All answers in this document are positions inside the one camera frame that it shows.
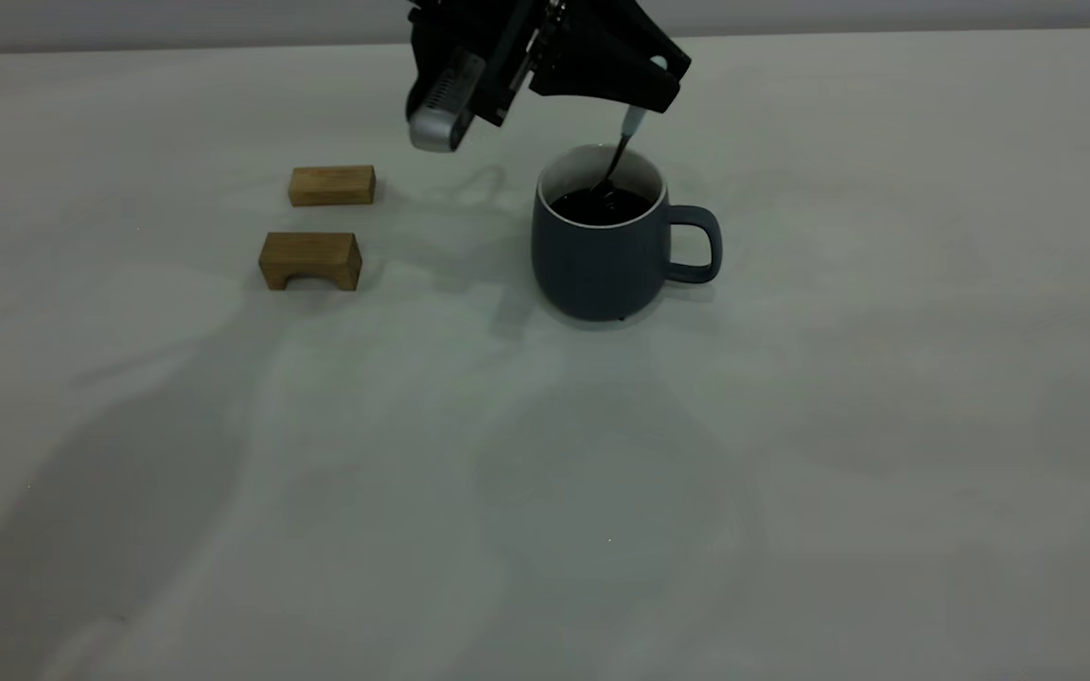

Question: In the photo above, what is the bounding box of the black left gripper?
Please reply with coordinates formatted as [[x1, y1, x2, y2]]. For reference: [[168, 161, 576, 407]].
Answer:
[[408, 0, 694, 127]]

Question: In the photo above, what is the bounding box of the spoon with light blue handle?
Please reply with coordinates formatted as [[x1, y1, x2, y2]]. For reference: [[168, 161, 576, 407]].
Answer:
[[599, 104, 650, 205]]

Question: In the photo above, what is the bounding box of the dark grey ceramic cup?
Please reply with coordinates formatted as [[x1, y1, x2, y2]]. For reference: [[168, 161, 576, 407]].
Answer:
[[532, 144, 724, 323]]

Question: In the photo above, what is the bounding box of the dark coffee liquid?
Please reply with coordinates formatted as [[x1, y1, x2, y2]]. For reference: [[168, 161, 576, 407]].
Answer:
[[550, 186, 655, 227]]

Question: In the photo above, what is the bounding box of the flat rectangular wooden block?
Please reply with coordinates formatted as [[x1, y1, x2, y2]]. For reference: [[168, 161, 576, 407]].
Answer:
[[288, 166, 378, 208]]

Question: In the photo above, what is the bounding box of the arched wooden block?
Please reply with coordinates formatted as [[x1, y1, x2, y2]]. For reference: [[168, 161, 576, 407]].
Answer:
[[258, 232, 362, 292]]

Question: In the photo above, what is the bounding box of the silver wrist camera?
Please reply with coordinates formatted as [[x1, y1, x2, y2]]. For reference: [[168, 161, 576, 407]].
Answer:
[[407, 50, 491, 153]]

